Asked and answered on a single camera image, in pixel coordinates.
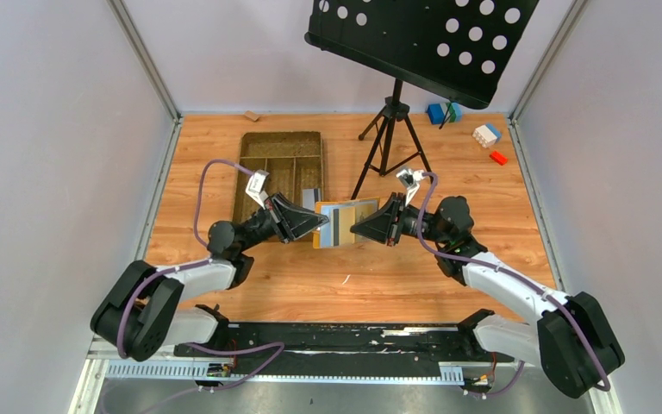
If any black music stand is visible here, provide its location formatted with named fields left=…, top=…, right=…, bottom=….
left=304, top=0, right=538, bottom=181

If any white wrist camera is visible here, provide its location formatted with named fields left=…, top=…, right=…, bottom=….
left=396, top=166, right=426, bottom=205
left=245, top=170, right=269, bottom=207

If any blue green toy block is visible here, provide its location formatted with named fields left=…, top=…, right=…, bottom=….
left=426, top=102, right=463, bottom=125

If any small wooden block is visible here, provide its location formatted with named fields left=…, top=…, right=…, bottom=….
left=243, top=110, right=261, bottom=122

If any beige illustrated card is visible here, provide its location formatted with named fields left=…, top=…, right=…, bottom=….
left=353, top=200, right=378, bottom=223

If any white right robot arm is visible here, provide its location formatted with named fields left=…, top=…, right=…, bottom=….
left=350, top=192, right=626, bottom=398

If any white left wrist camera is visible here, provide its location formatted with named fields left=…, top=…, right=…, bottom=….
left=245, top=170, right=269, bottom=207

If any white blue toy block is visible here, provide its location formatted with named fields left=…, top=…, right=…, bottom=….
left=472, top=123, right=503, bottom=148

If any woven straw divided tray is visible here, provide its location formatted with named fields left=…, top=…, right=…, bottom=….
left=230, top=131, right=325, bottom=242

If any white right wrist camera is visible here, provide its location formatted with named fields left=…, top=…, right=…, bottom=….
left=396, top=166, right=426, bottom=205

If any red toy block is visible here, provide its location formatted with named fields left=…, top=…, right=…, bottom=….
left=490, top=151, right=509, bottom=166

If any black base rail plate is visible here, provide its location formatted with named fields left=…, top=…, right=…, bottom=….
left=173, top=322, right=515, bottom=379

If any yellow leather card holder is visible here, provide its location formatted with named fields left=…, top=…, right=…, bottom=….
left=312, top=198, right=381, bottom=249

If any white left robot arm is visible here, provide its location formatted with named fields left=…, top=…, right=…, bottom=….
left=90, top=193, right=329, bottom=361

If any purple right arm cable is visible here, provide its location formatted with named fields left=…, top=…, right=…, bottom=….
left=416, top=171, right=612, bottom=399

